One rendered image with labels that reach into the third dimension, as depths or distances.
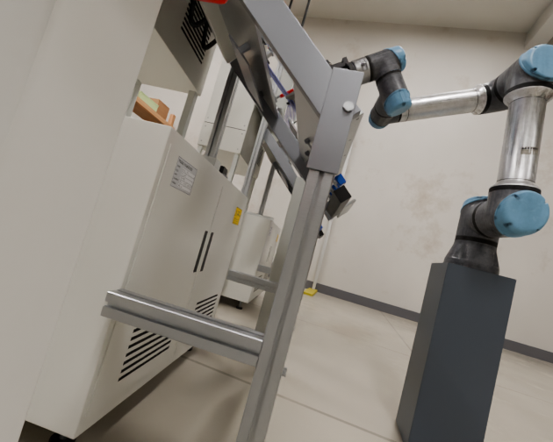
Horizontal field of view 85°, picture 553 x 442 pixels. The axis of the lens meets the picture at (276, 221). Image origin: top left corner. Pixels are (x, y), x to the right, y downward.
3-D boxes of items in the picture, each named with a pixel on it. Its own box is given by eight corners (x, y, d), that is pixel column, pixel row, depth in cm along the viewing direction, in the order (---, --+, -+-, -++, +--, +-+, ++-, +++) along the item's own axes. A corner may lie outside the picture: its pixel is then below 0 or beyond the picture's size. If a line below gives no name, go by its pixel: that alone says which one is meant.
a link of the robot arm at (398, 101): (404, 117, 96) (392, 87, 98) (418, 100, 85) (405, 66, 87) (380, 124, 97) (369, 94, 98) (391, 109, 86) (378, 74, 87)
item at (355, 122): (318, 201, 119) (333, 191, 118) (329, 134, 53) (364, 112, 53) (316, 198, 119) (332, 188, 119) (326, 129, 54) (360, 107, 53)
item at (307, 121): (321, 195, 119) (328, 190, 119) (338, 121, 54) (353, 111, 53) (297, 155, 122) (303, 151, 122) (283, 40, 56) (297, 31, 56)
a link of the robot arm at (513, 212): (509, 243, 90) (535, 73, 95) (551, 240, 75) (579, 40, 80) (468, 234, 91) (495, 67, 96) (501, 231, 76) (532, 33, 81)
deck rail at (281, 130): (318, 202, 121) (331, 193, 120) (318, 201, 119) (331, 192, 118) (230, 65, 131) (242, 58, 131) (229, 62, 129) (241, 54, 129)
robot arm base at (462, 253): (484, 275, 101) (491, 247, 102) (508, 277, 87) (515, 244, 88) (436, 263, 105) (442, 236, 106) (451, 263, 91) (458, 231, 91)
